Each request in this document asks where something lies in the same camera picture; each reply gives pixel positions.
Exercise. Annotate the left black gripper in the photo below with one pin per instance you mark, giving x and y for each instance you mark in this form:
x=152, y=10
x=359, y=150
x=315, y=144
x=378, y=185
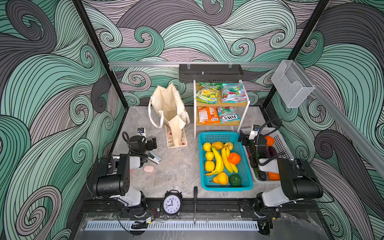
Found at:
x=151, y=144

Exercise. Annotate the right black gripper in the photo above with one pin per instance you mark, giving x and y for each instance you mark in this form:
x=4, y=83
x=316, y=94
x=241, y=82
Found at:
x=249, y=142

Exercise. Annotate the wrinkled yellow fruit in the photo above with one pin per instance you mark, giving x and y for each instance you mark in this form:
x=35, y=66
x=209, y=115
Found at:
x=218, y=145

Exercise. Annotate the cream canvas grocery bag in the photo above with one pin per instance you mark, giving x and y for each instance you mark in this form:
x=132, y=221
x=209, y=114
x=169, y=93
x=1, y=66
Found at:
x=166, y=108

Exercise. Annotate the large yellow banana bunch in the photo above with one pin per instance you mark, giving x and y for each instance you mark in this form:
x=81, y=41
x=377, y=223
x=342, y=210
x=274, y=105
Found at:
x=218, y=162

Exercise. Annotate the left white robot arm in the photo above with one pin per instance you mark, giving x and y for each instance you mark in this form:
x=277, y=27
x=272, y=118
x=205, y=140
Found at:
x=113, y=179

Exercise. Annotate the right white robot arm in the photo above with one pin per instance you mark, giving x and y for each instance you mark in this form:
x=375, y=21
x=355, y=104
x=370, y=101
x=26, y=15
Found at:
x=298, y=180

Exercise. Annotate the green Fox's candy bag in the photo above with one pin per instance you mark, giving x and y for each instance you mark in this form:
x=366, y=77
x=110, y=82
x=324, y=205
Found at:
x=227, y=114

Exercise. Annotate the red green candy bag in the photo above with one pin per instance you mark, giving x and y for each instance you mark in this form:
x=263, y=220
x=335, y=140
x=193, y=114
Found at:
x=233, y=93

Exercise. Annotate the orange Fox's candy bag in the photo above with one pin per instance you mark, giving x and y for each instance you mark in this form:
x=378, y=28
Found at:
x=208, y=115

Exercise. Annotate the yellow green candy bag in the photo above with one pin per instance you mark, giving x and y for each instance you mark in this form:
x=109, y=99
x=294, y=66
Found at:
x=208, y=93

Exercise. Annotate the orange bell pepper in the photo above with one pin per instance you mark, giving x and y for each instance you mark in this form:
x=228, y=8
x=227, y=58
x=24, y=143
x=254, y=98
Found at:
x=270, y=141

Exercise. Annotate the purple eggplant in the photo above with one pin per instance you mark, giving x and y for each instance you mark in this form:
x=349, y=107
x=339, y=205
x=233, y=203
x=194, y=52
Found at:
x=272, y=152

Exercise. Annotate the white plastic vegetable basket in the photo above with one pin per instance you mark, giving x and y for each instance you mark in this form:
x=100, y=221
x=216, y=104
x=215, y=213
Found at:
x=280, y=146

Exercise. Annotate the white grey stapler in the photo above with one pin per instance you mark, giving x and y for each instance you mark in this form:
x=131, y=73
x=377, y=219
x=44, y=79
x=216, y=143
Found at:
x=154, y=157

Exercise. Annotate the dark green cucumber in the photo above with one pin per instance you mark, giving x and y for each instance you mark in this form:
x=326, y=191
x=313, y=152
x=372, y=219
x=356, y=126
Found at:
x=260, y=175

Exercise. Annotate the orange tangerine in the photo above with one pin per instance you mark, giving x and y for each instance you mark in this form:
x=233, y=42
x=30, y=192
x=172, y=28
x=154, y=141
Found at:
x=234, y=158

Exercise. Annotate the pink round sponge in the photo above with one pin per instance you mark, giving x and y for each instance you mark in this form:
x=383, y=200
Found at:
x=149, y=169

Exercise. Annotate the teal plastic fruit basket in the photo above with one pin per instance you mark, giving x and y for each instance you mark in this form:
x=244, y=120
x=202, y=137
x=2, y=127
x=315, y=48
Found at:
x=244, y=170

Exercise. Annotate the small yellow banana bunch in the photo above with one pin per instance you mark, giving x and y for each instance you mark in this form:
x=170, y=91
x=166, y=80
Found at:
x=231, y=168

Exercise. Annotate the orange carrot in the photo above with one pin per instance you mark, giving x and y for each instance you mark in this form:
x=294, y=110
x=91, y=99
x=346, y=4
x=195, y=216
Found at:
x=273, y=176

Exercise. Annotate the green avocado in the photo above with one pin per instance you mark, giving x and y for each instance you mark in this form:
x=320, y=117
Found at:
x=235, y=180

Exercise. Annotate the white wooden two-tier shelf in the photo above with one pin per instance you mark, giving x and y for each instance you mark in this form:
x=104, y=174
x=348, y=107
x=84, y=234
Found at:
x=219, y=103

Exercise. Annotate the yellow pear front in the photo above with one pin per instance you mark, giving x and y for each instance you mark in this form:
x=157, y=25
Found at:
x=221, y=178

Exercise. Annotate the yellow lemon middle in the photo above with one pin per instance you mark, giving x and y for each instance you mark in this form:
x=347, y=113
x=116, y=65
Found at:
x=209, y=156

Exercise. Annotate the yellow lemon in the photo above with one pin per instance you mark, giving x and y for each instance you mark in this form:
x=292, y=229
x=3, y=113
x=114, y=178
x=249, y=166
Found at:
x=207, y=147
x=209, y=156

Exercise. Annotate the yellow lemon top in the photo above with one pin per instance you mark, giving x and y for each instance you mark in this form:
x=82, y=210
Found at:
x=207, y=147

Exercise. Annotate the yellow orange bottom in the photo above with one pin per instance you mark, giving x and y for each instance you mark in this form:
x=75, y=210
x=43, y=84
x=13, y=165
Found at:
x=210, y=166

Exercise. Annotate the black alarm clock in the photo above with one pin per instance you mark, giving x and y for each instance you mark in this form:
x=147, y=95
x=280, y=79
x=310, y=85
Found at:
x=172, y=203

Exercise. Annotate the black handled screwdriver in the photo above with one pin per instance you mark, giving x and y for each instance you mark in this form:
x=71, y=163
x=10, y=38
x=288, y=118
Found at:
x=195, y=204

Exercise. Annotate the clear plastic wall holder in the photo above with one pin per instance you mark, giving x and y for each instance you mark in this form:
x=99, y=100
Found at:
x=292, y=83

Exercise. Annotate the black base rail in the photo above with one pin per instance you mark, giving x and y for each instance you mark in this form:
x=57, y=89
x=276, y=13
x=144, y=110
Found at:
x=244, y=208

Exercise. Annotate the black metal wall tray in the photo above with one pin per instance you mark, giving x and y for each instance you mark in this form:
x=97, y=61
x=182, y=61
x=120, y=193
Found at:
x=210, y=73

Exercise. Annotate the white slotted cable duct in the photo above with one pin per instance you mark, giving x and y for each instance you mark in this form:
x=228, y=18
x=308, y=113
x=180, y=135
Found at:
x=174, y=226

